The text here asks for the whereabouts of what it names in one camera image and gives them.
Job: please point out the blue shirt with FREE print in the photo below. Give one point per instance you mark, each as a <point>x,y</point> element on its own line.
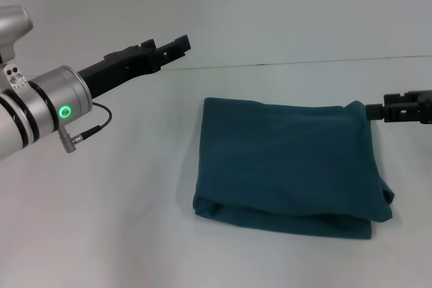
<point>287,166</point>

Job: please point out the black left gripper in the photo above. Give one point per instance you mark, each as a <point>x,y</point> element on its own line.
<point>121,67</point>

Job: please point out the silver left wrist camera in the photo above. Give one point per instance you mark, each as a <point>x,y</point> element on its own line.
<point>13,31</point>

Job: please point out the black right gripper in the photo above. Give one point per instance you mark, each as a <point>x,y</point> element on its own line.
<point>426,106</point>

